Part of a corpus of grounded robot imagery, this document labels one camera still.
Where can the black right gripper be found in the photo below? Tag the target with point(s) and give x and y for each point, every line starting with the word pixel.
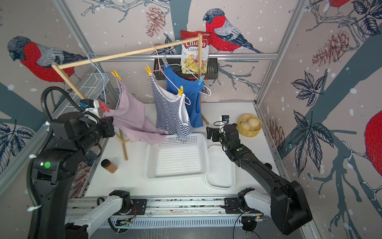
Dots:
pixel 216 133

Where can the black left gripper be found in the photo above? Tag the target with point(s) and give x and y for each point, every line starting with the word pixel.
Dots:
pixel 107 122

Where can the red clothespin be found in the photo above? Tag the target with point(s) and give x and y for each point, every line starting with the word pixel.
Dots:
pixel 104 107

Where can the pink tank top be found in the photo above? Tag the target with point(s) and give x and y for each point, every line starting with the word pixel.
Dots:
pixel 129 116

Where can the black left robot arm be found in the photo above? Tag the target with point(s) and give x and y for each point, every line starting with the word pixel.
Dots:
pixel 51 174

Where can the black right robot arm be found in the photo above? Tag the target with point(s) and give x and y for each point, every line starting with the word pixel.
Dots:
pixel 285 202

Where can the blue white striped tank top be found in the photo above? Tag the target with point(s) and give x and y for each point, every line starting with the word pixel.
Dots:
pixel 172 115

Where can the yellow bowl with buns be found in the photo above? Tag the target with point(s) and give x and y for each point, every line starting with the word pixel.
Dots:
pixel 249 125

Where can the white plastic tray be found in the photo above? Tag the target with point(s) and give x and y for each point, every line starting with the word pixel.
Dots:
pixel 222 171

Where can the white perforated plastic basket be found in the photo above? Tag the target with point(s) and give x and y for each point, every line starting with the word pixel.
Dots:
pixel 177 157

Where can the teal clothespin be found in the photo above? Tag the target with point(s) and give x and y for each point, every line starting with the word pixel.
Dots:
pixel 201 79

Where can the yellow clothespin striped top right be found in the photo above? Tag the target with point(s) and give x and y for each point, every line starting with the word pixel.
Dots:
pixel 181 91

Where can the yellow clothespin striped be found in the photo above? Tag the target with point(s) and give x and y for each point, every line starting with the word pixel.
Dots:
pixel 181 91
pixel 148 70

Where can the yellow clothespin striped top left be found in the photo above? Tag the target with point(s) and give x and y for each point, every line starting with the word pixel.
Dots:
pixel 148 70

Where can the grey clothespin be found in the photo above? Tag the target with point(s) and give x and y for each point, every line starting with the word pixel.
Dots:
pixel 165 61

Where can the cassava chips bag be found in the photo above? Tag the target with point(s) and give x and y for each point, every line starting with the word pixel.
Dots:
pixel 190 51

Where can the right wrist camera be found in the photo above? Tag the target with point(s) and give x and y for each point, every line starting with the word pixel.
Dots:
pixel 224 121

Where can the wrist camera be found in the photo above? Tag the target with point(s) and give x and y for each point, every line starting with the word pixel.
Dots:
pixel 90 105
pixel 224 121

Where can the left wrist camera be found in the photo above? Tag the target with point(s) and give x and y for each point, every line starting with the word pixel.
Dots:
pixel 90 105

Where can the white wire wall basket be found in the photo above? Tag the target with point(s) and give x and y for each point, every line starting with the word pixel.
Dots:
pixel 90 87

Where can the white wire hanger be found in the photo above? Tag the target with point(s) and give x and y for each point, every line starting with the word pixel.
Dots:
pixel 205 90

